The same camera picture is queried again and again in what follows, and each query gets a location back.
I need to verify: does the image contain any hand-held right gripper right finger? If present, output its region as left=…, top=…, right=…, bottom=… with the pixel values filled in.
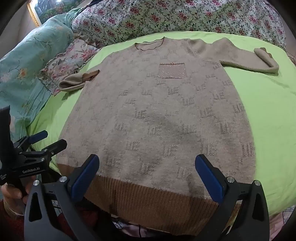
left=195, top=154, right=270, bottom=241

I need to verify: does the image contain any floral quilt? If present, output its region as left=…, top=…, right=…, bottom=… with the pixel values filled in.
left=70, top=0, right=292, bottom=62

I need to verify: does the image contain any person's left hand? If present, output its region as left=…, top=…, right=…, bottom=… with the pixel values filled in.
left=1, top=175, right=37, bottom=216

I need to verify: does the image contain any gold framed picture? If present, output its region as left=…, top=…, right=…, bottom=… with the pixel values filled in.
left=26, top=0, right=80, bottom=27

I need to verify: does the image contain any pink floral pillow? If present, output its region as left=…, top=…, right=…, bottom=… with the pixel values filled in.
left=39, top=38, right=102, bottom=96

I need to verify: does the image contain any beige patterned knit sweater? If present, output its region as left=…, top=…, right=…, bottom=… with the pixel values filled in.
left=57, top=37, right=280, bottom=234

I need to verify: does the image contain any teal floral blanket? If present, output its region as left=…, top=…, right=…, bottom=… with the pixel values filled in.
left=0, top=8, right=84, bottom=139

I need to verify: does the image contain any plaid cloth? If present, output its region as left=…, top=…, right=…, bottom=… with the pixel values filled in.
left=281, top=204, right=296, bottom=223

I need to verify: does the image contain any pink patterned cloth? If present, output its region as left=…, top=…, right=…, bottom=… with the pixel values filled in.
left=269, top=211, right=292, bottom=241

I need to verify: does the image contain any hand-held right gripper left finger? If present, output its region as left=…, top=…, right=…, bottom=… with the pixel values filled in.
left=23, top=153, right=100, bottom=241

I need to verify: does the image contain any green bed sheet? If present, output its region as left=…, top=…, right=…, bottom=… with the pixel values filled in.
left=28, top=30, right=296, bottom=219

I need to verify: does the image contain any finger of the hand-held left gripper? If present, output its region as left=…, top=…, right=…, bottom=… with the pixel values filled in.
left=22, top=138, right=68, bottom=164
left=13, top=130, right=48, bottom=150

